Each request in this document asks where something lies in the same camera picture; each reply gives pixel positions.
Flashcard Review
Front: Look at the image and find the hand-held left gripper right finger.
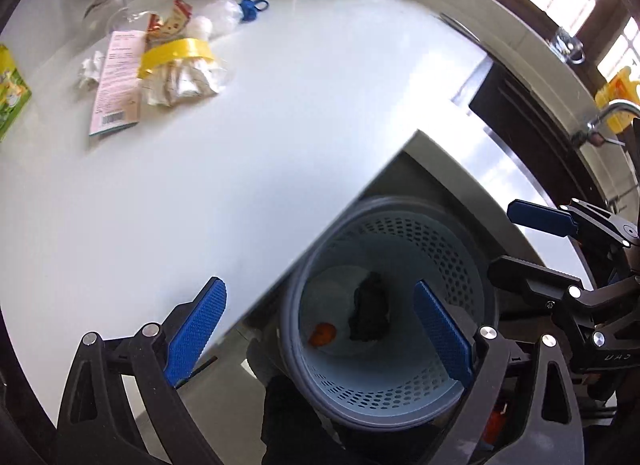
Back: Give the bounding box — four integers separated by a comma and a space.
414, 280, 585, 465

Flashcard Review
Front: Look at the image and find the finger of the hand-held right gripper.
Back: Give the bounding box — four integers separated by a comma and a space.
487, 255, 640, 331
506, 199, 640, 249

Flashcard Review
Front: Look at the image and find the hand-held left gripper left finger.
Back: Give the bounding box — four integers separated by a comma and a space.
56, 276, 227, 465

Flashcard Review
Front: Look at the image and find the blue perforated plastic bin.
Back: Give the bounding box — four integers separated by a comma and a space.
278, 196, 498, 430

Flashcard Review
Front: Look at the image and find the white tissue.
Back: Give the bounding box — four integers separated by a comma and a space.
76, 51, 107, 92

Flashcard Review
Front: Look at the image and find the red snack wrapper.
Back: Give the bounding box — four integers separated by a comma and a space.
146, 0, 195, 43

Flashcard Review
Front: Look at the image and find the black crumpled wrapper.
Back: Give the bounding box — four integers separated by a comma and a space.
347, 271, 393, 343

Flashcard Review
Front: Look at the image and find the dark sink basin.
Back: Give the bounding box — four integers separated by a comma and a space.
469, 64, 603, 198

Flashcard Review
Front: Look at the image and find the orange peel piece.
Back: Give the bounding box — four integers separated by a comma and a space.
308, 323, 338, 348

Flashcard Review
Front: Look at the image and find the steel faucet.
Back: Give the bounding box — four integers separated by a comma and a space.
571, 99, 640, 148

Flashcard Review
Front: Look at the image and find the dark cloth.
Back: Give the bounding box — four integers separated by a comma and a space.
260, 374, 353, 465

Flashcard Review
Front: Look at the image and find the yellow plastic item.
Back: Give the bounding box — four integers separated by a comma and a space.
595, 66, 640, 132

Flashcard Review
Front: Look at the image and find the glass cup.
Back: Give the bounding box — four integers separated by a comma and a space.
551, 26, 587, 65

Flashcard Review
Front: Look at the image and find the clear bag with yellow band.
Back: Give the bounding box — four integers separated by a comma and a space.
137, 36, 233, 108

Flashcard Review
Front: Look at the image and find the pink paper package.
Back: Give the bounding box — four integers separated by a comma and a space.
89, 30, 148, 138

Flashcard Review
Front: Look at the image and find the green seasoning packet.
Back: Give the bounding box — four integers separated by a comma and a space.
0, 44, 33, 142

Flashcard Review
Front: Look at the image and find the clear plastic cup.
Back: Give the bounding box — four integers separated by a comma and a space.
106, 6, 151, 37

